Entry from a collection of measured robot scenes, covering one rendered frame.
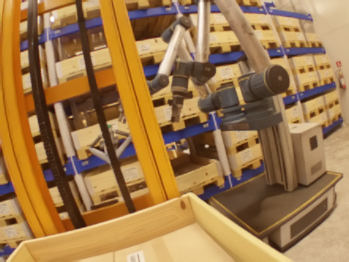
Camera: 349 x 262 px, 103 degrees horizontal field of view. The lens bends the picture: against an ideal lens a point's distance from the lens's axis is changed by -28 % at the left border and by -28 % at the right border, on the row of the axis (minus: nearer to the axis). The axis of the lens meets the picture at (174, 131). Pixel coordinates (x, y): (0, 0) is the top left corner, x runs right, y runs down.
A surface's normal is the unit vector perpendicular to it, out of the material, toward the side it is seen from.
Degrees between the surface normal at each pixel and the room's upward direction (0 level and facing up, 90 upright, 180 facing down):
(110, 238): 90
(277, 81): 90
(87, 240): 90
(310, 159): 90
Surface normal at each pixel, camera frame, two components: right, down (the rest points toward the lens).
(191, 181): 0.26, -0.03
